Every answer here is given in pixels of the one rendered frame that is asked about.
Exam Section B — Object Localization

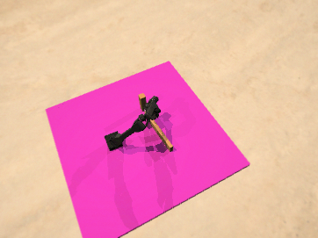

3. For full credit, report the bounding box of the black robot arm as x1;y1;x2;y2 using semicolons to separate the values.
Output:
109;96;159;148

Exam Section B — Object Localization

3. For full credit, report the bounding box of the orange wooden bar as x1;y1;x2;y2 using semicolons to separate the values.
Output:
149;119;173;152

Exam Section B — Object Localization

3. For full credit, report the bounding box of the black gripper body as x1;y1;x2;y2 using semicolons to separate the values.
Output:
138;106;161;122

